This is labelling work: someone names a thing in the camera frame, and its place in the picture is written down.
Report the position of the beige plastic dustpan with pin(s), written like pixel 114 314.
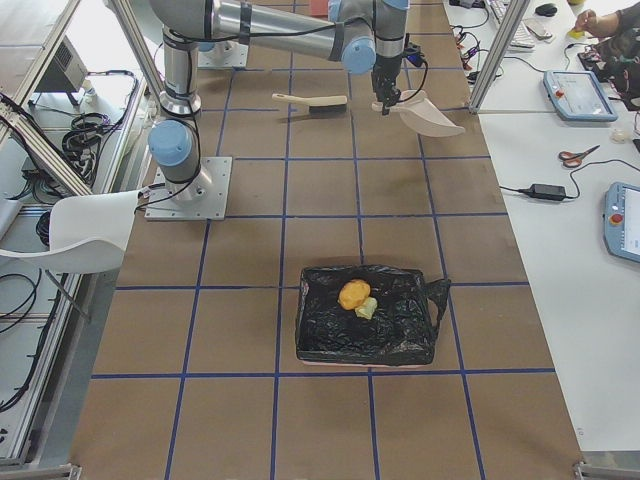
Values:
pixel 420 115

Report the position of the black power adapter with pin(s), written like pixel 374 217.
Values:
pixel 544 192

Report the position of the person's hand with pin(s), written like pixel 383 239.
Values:
pixel 590 23

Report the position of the blue teach pendant far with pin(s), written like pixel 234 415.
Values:
pixel 578 96

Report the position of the blue teach pendant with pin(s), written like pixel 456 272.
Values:
pixel 621 221
pixel 578 96

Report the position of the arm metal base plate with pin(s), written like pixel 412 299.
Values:
pixel 204 199
pixel 222 55

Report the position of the grey electronics box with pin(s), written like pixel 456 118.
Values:
pixel 65 73

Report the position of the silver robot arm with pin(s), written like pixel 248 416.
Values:
pixel 304 140

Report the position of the blue teach pendant near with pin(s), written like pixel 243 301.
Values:
pixel 621 221

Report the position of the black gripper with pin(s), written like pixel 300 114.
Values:
pixel 386 70

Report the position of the orange handled scissors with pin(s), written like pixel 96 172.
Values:
pixel 572 160

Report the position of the black computer mouse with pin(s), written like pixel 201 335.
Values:
pixel 546 10

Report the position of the orange potato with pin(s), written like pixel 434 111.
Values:
pixel 353 294

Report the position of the white plastic chair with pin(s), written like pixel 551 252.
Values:
pixel 87 234

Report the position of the white keyboard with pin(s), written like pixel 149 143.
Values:
pixel 508 19

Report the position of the aluminium frame post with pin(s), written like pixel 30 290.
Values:
pixel 487 74

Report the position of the bread piece with crust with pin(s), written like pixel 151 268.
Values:
pixel 367 309

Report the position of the bin with black trash bag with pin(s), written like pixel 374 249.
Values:
pixel 402 333

